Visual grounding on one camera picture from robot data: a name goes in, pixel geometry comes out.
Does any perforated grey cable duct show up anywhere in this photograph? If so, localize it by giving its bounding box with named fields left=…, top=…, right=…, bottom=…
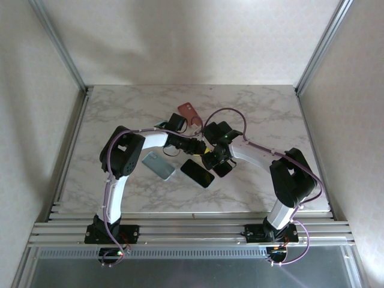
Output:
left=38, top=247, right=268, bottom=260

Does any grey metal sheet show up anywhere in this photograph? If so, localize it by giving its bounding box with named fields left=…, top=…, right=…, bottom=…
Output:
left=28, top=257, right=355, bottom=288

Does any aluminium extrusion base frame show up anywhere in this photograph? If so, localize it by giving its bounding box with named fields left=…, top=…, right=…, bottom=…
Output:
left=26, top=203, right=358, bottom=249

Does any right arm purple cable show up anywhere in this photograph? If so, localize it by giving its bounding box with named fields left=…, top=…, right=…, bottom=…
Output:
left=203, top=107, right=325, bottom=268

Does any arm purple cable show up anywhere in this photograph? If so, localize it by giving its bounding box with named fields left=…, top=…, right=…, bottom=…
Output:
left=99, top=115, right=202, bottom=268
left=203, top=107, right=325, bottom=268

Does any pink-edged black smartphone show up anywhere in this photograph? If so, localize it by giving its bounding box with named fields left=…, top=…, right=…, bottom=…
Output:
left=212, top=163, right=234, bottom=178

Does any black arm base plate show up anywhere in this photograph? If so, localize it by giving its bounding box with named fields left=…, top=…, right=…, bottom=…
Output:
left=243, top=223, right=300, bottom=243
left=85, top=224, right=140, bottom=244

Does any aluminium frame post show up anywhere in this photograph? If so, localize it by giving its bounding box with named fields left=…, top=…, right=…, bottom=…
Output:
left=295, top=0, right=358, bottom=96
left=28, top=0, right=88, bottom=92

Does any black controller board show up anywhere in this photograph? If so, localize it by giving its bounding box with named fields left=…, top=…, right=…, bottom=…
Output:
left=266, top=244, right=289, bottom=266
left=98, top=247, right=133, bottom=268

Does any aluminium side rail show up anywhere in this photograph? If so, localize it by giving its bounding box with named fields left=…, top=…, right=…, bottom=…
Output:
left=44, top=86, right=93, bottom=223

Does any pale blue-grey phone case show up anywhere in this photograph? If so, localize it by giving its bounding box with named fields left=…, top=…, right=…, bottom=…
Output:
left=141, top=151, right=176, bottom=182

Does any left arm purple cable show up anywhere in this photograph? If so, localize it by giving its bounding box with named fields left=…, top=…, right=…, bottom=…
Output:
left=99, top=115, right=202, bottom=268

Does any teal-edged black smartphone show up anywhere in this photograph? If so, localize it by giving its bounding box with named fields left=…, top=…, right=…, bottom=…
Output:
left=179, top=158, right=215, bottom=189

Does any salmon pink phone case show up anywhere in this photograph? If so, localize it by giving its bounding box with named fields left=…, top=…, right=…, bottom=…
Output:
left=176, top=101, right=202, bottom=127

